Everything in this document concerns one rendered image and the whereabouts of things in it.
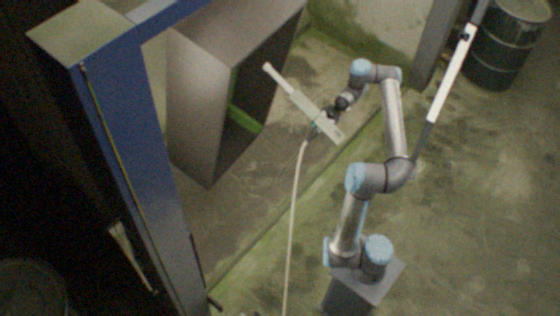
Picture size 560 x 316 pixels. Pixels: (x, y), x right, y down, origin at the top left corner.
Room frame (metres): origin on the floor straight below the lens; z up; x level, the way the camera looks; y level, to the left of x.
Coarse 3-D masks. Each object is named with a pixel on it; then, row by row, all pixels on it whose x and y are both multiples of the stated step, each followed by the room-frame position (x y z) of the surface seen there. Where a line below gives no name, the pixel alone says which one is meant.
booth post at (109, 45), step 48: (96, 0) 0.84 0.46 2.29; (48, 48) 0.66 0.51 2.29; (96, 48) 0.67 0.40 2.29; (96, 96) 0.64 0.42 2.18; (144, 96) 0.73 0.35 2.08; (96, 144) 0.62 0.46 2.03; (144, 144) 0.70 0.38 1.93; (144, 192) 0.66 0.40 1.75; (144, 240) 0.61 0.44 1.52; (192, 288) 0.70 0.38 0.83
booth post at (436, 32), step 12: (444, 0) 3.03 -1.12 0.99; (456, 0) 2.98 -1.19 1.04; (432, 12) 3.06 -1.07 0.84; (444, 12) 3.01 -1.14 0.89; (456, 12) 3.07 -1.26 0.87; (432, 24) 3.05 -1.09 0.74; (444, 24) 2.99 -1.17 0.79; (432, 36) 3.03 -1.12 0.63; (444, 36) 2.99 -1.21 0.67; (420, 48) 3.06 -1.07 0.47; (432, 48) 3.01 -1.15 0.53; (420, 60) 3.04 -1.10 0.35; (432, 60) 2.98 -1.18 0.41; (420, 72) 3.02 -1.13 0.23; (432, 72) 3.06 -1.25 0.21; (408, 84) 3.06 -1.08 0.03; (420, 84) 3.00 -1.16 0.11
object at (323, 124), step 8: (272, 72) 1.48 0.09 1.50; (280, 80) 1.45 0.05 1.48; (288, 88) 1.42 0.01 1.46; (296, 96) 1.38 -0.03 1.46; (304, 96) 1.40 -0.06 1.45; (296, 104) 1.37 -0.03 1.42; (304, 104) 1.36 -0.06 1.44; (312, 104) 1.37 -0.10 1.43; (304, 112) 1.35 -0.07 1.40; (312, 112) 1.33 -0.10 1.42; (320, 112) 1.34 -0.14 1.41; (312, 120) 1.33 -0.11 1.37; (320, 120) 1.30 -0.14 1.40; (328, 120) 1.31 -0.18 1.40; (320, 128) 1.29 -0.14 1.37; (328, 128) 1.28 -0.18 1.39; (336, 128) 1.29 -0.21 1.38; (312, 136) 1.32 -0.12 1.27; (328, 136) 1.26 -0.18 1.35; (336, 136) 1.25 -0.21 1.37; (344, 136) 1.26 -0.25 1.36; (336, 144) 1.24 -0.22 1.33
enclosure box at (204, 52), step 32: (224, 0) 1.72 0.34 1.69; (256, 0) 1.77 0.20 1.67; (288, 0) 1.82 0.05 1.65; (192, 32) 1.49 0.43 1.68; (224, 32) 1.53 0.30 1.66; (256, 32) 1.57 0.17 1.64; (288, 32) 1.91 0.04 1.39; (192, 64) 1.44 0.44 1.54; (224, 64) 1.35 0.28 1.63; (256, 64) 2.01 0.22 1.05; (192, 96) 1.46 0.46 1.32; (224, 96) 1.36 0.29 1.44; (256, 96) 2.01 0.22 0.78; (192, 128) 1.48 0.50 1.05; (224, 128) 1.95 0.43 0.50; (256, 128) 2.00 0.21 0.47; (192, 160) 1.51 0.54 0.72; (224, 160) 1.70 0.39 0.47
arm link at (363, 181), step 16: (352, 176) 0.98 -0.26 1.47; (368, 176) 0.98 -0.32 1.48; (384, 176) 0.98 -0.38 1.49; (352, 192) 0.95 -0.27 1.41; (368, 192) 0.95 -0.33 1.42; (384, 192) 0.95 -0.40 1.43; (352, 208) 0.94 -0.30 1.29; (368, 208) 0.96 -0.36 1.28; (352, 224) 0.93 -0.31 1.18; (336, 240) 0.94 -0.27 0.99; (352, 240) 0.92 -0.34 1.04; (336, 256) 0.90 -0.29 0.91; (352, 256) 0.90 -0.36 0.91
